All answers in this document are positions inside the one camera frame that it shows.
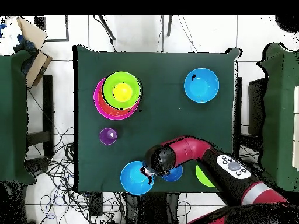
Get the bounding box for light blue plastic bowl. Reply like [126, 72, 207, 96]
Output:
[120, 160, 155, 196]
[183, 68, 220, 104]

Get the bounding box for orange plastic bowl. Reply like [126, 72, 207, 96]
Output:
[98, 89, 138, 117]

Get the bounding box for yellow plastic cup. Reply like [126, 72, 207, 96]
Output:
[112, 82, 133, 103]

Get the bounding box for green plastic bowl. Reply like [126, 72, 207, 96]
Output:
[102, 71, 142, 110]
[195, 163, 216, 188]

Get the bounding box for small dark blue bowl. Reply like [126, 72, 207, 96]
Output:
[161, 163, 183, 182]

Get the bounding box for purple plastic cup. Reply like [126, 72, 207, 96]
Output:
[99, 127, 118, 146]

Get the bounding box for dark green tablecloth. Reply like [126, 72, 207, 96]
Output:
[256, 43, 299, 192]
[72, 44, 241, 194]
[0, 50, 36, 186]

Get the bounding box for black power strip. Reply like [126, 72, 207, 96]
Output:
[89, 192, 104, 217]

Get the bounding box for large pink plastic bowl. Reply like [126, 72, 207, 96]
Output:
[93, 76, 141, 121]

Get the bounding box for black equipment with knob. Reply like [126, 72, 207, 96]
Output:
[24, 157, 51, 177]

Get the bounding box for black metal stand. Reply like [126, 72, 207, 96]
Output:
[26, 75, 55, 159]

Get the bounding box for black rectangular object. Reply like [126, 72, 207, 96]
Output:
[247, 78, 267, 137]

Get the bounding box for black tripod leg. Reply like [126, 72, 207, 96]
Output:
[93, 15, 117, 53]
[166, 14, 174, 37]

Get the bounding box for cardboard box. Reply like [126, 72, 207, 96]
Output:
[16, 16, 53, 89]

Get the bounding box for white box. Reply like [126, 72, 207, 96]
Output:
[293, 86, 299, 172]

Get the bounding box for blue cloth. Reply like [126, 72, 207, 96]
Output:
[13, 34, 39, 54]

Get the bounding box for tangled black floor cables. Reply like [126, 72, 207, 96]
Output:
[25, 125, 128, 224]

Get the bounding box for blue cable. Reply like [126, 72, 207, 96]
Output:
[40, 172, 75, 221]

